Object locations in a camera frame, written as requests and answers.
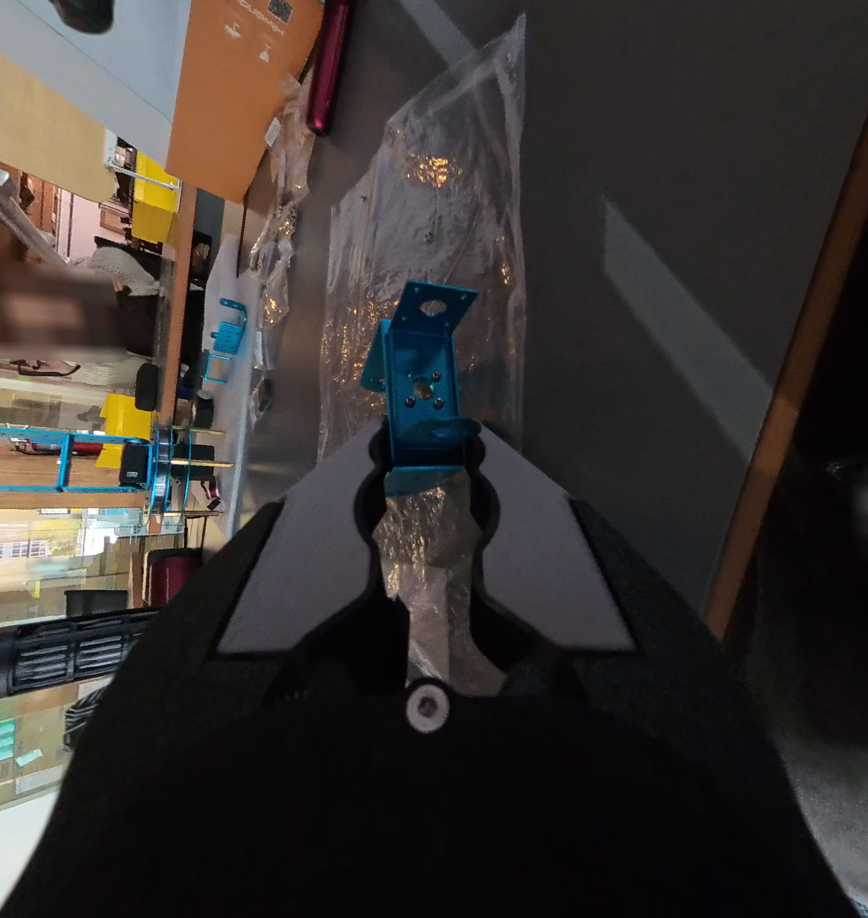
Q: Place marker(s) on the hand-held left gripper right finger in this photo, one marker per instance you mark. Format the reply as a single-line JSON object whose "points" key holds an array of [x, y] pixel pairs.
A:
{"points": [[556, 574]]}

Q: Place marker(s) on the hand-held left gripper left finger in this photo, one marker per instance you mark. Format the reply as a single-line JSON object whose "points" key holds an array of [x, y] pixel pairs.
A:
{"points": [[298, 574]]}

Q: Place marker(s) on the blue metal bracket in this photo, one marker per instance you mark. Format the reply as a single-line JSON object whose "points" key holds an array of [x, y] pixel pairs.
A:
{"points": [[419, 358]]}

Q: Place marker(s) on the grey desk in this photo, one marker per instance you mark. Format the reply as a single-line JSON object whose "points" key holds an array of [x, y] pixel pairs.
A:
{"points": [[620, 143]]}

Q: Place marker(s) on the dark red cylinder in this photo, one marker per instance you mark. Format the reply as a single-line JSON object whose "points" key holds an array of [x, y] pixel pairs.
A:
{"points": [[169, 577]]}

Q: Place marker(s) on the yellow box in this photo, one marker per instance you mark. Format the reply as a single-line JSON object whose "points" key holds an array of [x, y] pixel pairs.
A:
{"points": [[122, 423], [154, 201]]}

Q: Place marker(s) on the black ribbed cylinder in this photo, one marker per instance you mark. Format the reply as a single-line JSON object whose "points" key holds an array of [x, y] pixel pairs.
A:
{"points": [[61, 656]]}

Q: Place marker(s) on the cardboard box green labels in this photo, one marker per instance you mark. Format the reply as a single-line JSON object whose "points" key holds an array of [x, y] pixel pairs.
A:
{"points": [[11, 746]]}

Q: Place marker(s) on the clear plastic bag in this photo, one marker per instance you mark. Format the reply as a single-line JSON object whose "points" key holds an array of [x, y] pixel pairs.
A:
{"points": [[448, 179]]}

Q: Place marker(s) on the brown cardboard box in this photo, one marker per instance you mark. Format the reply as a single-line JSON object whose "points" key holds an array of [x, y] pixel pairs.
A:
{"points": [[240, 93]]}

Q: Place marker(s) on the red metal bottle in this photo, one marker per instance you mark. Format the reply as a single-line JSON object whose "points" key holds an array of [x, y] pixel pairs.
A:
{"points": [[330, 64]]}

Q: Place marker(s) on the white board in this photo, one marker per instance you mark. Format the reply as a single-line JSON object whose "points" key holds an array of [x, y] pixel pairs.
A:
{"points": [[118, 64]]}

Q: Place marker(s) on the black rounded object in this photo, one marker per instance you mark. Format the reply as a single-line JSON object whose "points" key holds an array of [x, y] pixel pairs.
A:
{"points": [[83, 14]]}

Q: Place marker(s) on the small blue perforated bracket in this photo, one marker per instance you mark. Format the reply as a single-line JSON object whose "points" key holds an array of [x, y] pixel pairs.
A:
{"points": [[227, 341]]}

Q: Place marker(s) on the blue metal frame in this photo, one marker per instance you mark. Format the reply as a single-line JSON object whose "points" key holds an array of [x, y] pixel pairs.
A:
{"points": [[61, 434]]}

